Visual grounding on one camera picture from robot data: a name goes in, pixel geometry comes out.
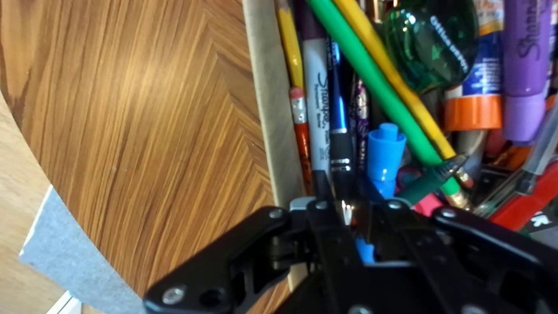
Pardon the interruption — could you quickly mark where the cardboard box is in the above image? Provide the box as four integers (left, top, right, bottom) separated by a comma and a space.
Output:
242, 0, 305, 208

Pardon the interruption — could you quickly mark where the purple sharpie marker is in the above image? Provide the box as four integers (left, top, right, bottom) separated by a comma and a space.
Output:
502, 0, 553, 144

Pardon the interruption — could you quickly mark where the white glue bottle orange cap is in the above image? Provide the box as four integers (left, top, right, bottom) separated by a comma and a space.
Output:
445, 0, 504, 132

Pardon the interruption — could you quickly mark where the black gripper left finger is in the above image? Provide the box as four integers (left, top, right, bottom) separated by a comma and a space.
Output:
143, 207, 309, 314

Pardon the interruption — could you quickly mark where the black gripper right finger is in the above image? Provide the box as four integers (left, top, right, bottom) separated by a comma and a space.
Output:
371, 205, 558, 314

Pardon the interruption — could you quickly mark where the wooden side table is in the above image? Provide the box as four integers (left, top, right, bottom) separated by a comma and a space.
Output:
0, 0, 274, 299

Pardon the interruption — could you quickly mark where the black pen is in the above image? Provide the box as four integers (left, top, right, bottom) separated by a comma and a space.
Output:
328, 43, 354, 200

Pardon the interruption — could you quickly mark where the yellow pencil red eraser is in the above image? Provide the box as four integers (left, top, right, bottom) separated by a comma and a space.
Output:
275, 0, 312, 191

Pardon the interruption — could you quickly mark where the white sharpie marker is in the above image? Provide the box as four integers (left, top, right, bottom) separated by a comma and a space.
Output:
293, 0, 329, 173

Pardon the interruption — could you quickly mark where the blue marker cap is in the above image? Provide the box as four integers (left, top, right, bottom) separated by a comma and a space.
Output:
366, 123, 406, 200

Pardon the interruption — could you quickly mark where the green pencil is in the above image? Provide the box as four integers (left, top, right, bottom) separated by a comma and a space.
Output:
305, 0, 467, 203

